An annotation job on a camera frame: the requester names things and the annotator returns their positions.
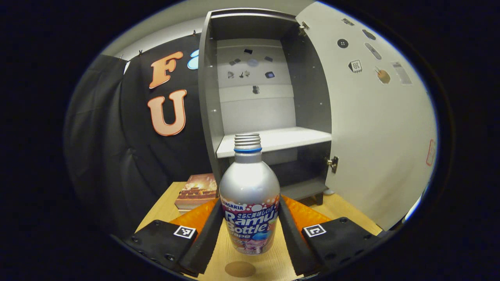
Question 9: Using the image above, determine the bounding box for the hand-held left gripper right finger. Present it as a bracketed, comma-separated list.
[278, 194, 386, 277]

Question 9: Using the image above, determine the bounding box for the white cabinet door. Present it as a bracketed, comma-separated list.
[295, 1, 438, 232]

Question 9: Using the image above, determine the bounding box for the stack of books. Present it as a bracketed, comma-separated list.
[175, 173, 218, 212]

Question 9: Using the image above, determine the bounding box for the black backdrop cloth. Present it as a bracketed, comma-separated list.
[64, 33, 212, 239]

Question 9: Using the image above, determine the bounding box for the silver drink bottle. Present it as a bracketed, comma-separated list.
[219, 133, 281, 256]

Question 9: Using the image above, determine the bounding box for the round brown coaster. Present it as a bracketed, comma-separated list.
[225, 261, 257, 278]

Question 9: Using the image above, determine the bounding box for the grey cabinet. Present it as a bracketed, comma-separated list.
[198, 8, 333, 207]

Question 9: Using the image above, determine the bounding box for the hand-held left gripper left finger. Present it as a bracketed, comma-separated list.
[123, 197, 225, 278]

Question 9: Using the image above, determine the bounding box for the white cabinet shelf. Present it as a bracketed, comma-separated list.
[216, 126, 333, 159]

